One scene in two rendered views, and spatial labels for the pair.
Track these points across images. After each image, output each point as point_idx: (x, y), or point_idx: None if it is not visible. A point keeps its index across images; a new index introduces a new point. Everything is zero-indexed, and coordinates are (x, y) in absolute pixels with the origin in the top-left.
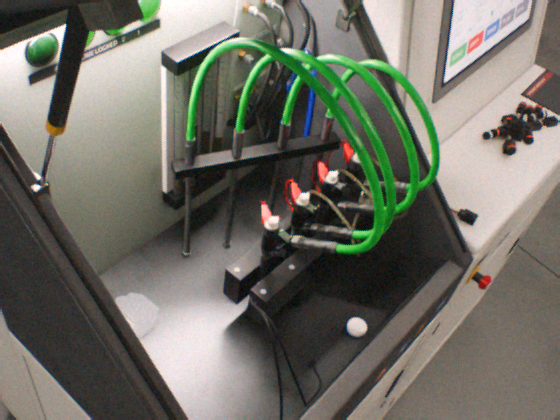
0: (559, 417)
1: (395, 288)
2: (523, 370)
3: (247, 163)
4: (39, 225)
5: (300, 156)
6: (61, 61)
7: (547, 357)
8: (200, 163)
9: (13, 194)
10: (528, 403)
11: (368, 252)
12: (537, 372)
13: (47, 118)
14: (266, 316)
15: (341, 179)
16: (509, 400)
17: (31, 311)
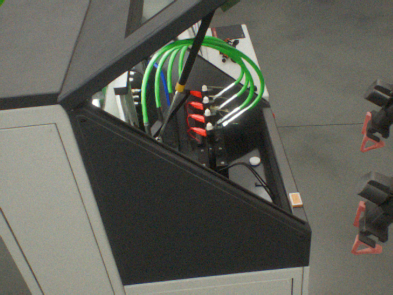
0: (365, 95)
1: (249, 140)
2: (291, 171)
3: (168, 121)
4: (172, 154)
5: (181, 106)
6: (198, 41)
7: (293, 158)
8: (153, 132)
9: (156, 147)
10: (306, 180)
11: (224, 137)
12: (296, 167)
13: (179, 83)
14: (239, 162)
15: (192, 113)
16: (299, 185)
17: (157, 233)
